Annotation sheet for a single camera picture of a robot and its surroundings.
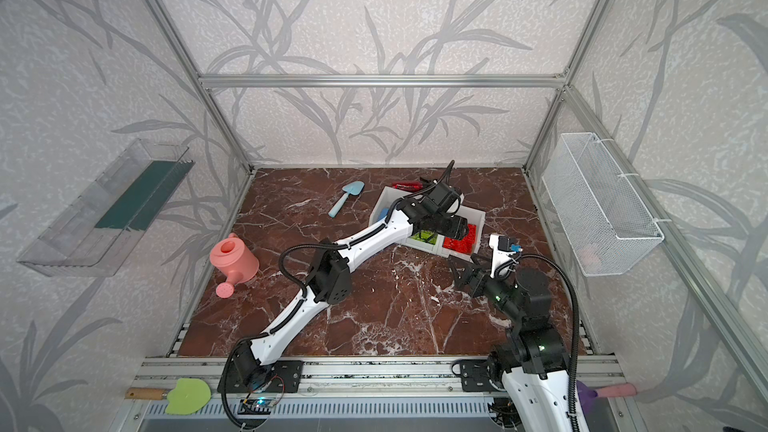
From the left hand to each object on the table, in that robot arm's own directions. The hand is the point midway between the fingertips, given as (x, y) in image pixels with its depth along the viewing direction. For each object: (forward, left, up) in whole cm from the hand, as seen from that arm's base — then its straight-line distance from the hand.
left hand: (467, 222), depth 90 cm
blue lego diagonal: (+10, +27, -10) cm, 30 cm away
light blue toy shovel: (+22, +38, -10) cm, 45 cm away
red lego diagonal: (-3, +4, -8) cm, 9 cm away
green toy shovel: (-44, +71, -11) cm, 84 cm away
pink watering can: (-13, +66, 0) cm, 68 cm away
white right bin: (+6, -4, -5) cm, 9 cm away
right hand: (-16, +6, +12) cm, 21 cm away
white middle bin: (-4, +12, -8) cm, 15 cm away
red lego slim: (-4, 0, -6) cm, 8 cm away
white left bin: (+15, +26, -10) cm, 32 cm away
